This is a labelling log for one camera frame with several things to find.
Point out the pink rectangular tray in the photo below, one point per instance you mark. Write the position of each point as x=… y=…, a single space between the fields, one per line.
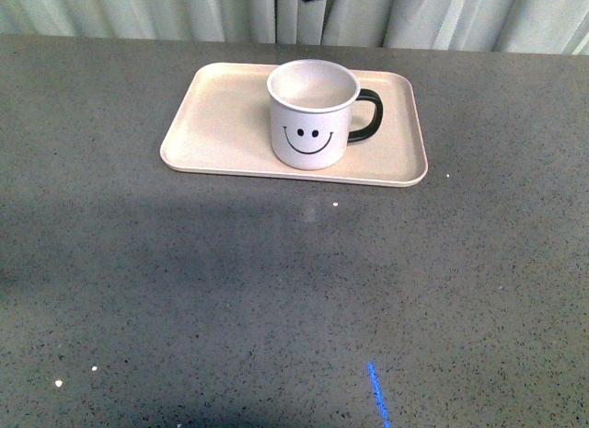
x=223 y=127

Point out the white pleated curtain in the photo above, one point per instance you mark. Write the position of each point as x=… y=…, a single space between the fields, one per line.
x=531 y=26

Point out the white smiley face mug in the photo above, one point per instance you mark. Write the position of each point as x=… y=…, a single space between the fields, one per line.
x=311 y=106

